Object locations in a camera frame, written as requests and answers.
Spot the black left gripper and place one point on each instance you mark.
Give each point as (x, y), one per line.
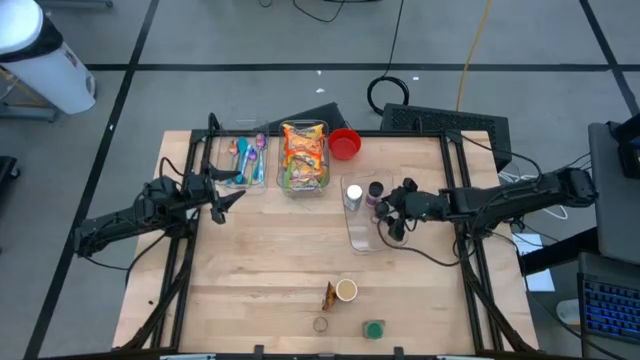
(197, 187)

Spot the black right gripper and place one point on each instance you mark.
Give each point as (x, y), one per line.
(420, 205)

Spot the black-lid jar brown label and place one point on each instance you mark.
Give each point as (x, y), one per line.
(382, 208)

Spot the black-lid jar purple label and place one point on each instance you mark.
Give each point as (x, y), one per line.
(375, 190)

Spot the white-lid seasoning jar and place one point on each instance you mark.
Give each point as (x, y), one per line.
(353, 192)

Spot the teal patterned spoon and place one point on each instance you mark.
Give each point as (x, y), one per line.
(242, 147)

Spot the green and yellow ramen packet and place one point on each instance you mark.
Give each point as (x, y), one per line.
(300, 182)

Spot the furikake jar tan lid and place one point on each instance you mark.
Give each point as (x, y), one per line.
(346, 290)

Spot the orange Maruchan ramen packet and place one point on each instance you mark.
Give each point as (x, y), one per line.
(302, 139)

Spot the orange-brown spice pouch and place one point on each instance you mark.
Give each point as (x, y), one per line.
(328, 298)

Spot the green-lid spice jar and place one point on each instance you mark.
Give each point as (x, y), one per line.
(374, 329)

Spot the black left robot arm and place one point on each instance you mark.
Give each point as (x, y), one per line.
(120, 225)

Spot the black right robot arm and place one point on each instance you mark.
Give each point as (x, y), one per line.
(525, 192)

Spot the clear plastic cutlery bin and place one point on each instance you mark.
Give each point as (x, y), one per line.
(221, 180)

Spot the pink iridescent spoon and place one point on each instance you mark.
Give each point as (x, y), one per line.
(233, 148)

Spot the small purple spoon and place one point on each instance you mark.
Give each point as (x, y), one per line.
(252, 156)

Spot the purple iridescent spoon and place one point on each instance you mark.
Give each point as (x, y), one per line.
(260, 141)

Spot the red bowl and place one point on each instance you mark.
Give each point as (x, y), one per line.
(345, 145)

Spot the black computer tower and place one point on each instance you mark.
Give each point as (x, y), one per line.
(440, 120)

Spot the small black box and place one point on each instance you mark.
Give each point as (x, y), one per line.
(325, 116)

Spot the cork-stoppered saffron glass jar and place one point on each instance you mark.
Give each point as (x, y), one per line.
(320, 324)

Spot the white paper sheet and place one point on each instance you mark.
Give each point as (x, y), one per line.
(540, 280)

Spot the black desk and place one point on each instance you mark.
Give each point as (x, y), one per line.
(555, 252)

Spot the white computer mouse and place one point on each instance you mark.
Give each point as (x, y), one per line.
(569, 312)

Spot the white trash can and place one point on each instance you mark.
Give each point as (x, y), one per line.
(50, 80)

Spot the grey laptop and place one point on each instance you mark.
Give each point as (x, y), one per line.
(615, 210)

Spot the backlit black keyboard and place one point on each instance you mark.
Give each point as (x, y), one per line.
(612, 310)

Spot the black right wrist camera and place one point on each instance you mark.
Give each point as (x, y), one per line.
(410, 184)

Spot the black metal frame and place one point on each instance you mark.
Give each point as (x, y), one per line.
(214, 122)

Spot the black frame clamp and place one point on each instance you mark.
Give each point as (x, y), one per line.
(398, 352)
(258, 351)

